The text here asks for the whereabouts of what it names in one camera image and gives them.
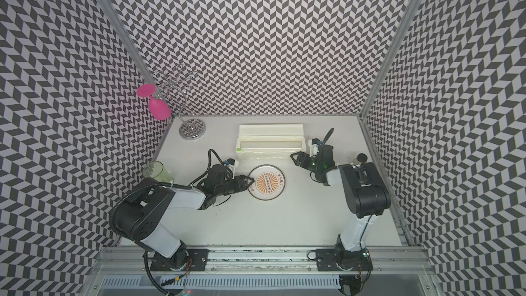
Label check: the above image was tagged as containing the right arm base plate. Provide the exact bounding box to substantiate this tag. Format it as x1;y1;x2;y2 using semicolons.
315;248;373;272

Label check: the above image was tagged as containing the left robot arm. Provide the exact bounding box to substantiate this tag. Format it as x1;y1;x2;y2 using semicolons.
109;164;255;271

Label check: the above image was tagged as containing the white plate with orange pattern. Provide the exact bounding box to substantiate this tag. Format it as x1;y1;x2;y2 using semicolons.
248;164;286;201

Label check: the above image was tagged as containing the white vent grille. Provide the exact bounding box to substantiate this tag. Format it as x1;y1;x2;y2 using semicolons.
101;275;341;291

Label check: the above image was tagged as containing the left aluminium corner post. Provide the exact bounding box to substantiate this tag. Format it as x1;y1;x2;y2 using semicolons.
96;0;155;84

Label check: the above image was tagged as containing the cream plastic wrap dispenser box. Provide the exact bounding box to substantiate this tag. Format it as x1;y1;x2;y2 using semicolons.
236;123;306;160

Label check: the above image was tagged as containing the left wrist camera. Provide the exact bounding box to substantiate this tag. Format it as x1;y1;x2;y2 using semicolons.
223;158;239;173

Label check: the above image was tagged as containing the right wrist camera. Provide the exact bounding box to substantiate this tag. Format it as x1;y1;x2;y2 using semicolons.
308;138;323;156

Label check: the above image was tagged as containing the pink plastic wine glass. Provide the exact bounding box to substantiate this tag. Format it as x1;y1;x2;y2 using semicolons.
136;84;171;121

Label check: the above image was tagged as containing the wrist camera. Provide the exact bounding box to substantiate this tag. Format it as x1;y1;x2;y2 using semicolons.
308;138;323;156
223;158;239;173

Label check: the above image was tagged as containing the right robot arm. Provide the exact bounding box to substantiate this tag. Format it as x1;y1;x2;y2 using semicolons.
290;144;391;271

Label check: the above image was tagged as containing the green transparent cup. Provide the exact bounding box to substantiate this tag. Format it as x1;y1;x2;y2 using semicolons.
142;161;173;183

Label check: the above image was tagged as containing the glass jar with black lid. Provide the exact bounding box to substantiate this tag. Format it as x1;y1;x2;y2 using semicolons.
356;153;368;164

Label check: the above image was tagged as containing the aluminium front rail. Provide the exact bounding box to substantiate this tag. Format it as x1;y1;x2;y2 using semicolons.
88;246;436;276

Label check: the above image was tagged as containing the aluminium corner post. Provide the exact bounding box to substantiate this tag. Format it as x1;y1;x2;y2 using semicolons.
359;0;422;120
96;0;155;84

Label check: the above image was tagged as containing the right aluminium corner post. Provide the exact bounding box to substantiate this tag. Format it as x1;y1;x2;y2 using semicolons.
359;0;422;120

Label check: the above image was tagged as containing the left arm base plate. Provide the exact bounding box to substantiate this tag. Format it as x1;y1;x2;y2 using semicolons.
149;248;210;273

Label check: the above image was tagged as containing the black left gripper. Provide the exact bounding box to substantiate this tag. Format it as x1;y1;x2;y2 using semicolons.
216;175;256;197

